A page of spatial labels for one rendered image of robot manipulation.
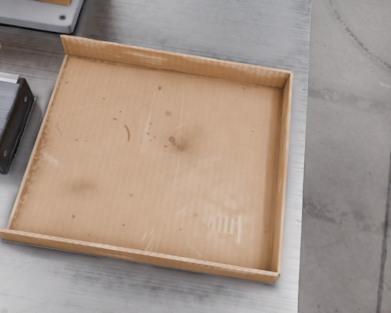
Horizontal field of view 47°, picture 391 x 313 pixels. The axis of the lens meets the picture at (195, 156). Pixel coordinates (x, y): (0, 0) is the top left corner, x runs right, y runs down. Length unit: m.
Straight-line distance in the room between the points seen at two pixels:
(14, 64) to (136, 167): 0.22
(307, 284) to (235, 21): 0.92
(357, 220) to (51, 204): 1.14
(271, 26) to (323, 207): 0.90
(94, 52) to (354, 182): 1.12
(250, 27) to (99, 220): 0.35
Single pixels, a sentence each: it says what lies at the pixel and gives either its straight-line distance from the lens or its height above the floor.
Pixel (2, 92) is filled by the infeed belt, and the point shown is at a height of 0.88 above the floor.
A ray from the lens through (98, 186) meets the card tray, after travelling 0.54.
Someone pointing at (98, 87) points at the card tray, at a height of 0.83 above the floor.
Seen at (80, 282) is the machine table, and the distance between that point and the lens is 0.51.
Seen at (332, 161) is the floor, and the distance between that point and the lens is 1.57.
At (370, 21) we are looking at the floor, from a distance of 1.99.
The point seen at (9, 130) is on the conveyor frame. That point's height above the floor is 0.86.
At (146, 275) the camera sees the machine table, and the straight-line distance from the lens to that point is 0.51.
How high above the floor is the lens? 1.33
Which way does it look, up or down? 64 degrees down
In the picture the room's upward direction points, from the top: 9 degrees clockwise
